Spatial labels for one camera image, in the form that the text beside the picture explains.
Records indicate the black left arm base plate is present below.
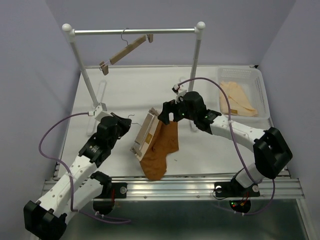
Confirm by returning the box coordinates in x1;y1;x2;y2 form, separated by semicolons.
95;182;128;200

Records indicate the wooden clip hanger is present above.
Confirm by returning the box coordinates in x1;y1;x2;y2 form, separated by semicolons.
99;28;154;76
130;107;159;162

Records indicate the white plastic basket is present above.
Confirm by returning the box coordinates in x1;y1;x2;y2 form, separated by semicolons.
216;67;270;122

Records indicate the brown boxer underwear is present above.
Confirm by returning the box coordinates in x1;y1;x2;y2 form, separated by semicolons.
139;121;179;181

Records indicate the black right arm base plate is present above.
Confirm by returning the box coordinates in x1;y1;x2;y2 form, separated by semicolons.
214;181;260;198

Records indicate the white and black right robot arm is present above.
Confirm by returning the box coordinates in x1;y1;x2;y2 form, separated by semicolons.
158;91;293;198

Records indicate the beige underwear in basket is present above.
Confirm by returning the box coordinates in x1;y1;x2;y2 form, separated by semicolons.
219;81;258;117

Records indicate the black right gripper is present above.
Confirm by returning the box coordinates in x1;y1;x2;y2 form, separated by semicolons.
156;94;196;126

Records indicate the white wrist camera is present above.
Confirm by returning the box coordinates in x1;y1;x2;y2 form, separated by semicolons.
87;102;112;122
172;84;187;104

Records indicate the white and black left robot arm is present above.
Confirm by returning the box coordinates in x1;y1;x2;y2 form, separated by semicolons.
23;113;132;240

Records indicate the aluminium mounting rail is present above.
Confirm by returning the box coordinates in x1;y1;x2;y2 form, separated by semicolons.
42;174;306;202

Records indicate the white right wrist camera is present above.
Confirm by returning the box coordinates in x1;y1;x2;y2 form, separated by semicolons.
172;84;187;104

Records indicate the white metal clothes rack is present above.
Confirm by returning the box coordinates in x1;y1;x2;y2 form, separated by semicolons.
61;21;207;137

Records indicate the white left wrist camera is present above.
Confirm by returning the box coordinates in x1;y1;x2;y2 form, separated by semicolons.
87;102;112;122

